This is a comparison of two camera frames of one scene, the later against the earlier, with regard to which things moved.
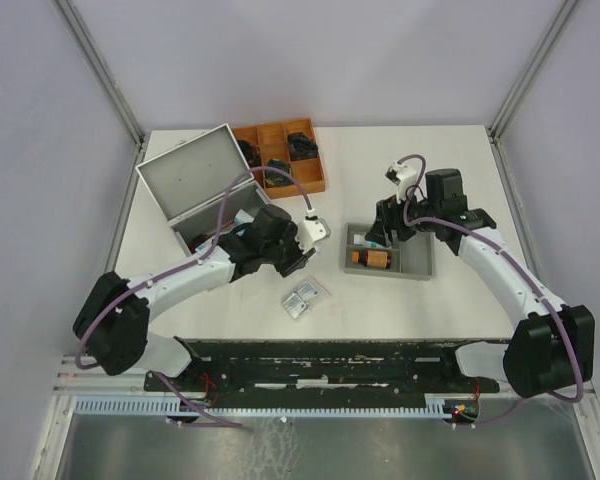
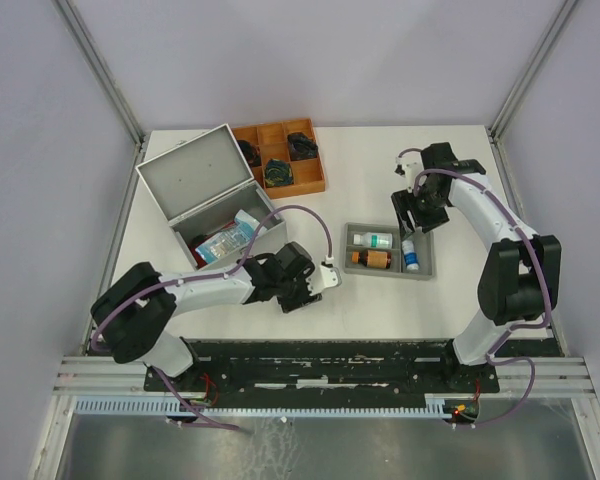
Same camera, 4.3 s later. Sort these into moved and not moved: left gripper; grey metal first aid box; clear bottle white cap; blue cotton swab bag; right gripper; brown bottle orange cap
Moved: right gripper; left gripper
Not moved: brown bottle orange cap; blue cotton swab bag; clear bottle white cap; grey metal first aid box
